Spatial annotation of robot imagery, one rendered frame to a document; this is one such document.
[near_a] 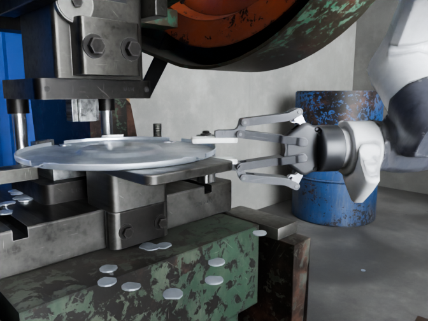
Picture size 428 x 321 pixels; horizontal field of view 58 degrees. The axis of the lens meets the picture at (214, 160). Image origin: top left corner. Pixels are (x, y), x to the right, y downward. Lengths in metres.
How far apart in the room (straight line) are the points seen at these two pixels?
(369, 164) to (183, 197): 0.30
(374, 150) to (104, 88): 0.43
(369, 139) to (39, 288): 0.50
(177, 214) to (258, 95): 2.22
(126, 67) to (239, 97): 2.09
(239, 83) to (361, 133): 2.08
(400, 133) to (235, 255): 0.31
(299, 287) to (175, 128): 1.71
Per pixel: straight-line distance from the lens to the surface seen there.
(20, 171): 0.67
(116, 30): 0.62
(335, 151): 0.62
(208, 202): 0.71
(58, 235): 0.56
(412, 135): 0.62
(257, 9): 0.85
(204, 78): 2.45
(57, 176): 0.65
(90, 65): 0.60
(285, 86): 3.09
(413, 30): 0.65
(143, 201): 0.58
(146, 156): 0.55
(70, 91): 0.63
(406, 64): 0.65
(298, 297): 0.73
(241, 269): 0.68
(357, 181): 0.63
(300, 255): 0.70
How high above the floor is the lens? 0.87
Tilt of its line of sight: 10 degrees down
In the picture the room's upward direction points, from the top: straight up
